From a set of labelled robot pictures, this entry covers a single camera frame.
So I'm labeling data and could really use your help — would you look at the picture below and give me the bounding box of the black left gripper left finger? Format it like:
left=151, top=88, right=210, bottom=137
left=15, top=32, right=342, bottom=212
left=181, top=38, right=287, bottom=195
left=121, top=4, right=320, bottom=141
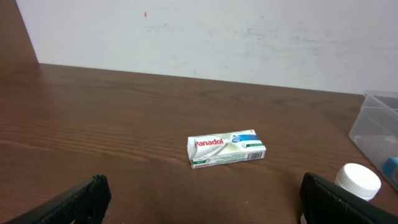
left=6, top=175, right=111, bottom=224

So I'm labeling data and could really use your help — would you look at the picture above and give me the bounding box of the white green Panadol box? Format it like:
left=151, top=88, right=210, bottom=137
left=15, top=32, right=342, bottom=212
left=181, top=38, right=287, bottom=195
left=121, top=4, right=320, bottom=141
left=187, top=129, right=266, bottom=169

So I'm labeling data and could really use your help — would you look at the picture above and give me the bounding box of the blue Kool Fever box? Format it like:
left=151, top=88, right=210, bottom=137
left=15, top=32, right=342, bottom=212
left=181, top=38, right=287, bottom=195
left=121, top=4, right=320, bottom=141
left=382, top=157, right=397, bottom=187

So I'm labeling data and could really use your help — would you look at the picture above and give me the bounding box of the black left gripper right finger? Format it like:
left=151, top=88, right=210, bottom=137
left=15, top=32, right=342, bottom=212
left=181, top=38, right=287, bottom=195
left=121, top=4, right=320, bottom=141
left=300, top=172, right=397, bottom=224

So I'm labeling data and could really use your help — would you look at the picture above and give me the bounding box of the clear plastic container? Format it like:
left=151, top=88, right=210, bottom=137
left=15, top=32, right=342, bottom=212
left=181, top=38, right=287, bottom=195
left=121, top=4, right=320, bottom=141
left=349, top=91, right=397, bottom=188

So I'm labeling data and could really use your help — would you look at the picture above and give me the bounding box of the black bottle white cap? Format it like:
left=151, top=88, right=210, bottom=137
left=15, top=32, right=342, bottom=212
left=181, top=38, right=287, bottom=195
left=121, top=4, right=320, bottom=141
left=335, top=163, right=381, bottom=201

